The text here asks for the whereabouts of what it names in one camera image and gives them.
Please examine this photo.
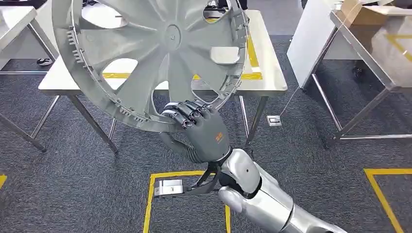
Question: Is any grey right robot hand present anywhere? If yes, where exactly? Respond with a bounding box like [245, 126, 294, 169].
[159, 99, 233, 164]

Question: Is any silver plastic wheel hubcap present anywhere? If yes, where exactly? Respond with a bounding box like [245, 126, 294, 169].
[51, 0, 250, 133]

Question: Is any silver floor socket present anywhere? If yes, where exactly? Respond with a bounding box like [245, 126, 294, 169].
[267, 115, 283, 127]

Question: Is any steel work table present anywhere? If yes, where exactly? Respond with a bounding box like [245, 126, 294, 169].
[325, 4, 412, 149]
[0, 5, 61, 152]
[31, 9, 289, 154]

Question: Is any yellow table marking tape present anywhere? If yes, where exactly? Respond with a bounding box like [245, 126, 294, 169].
[102, 17, 263, 82]
[384, 33, 412, 62]

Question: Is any white board panel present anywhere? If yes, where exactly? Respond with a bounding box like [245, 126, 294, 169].
[286, 0, 339, 90]

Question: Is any brown cardboard box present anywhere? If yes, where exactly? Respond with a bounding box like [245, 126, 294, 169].
[340, 0, 397, 27]

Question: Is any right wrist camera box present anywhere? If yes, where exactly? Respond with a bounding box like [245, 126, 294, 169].
[153, 163, 223, 199]

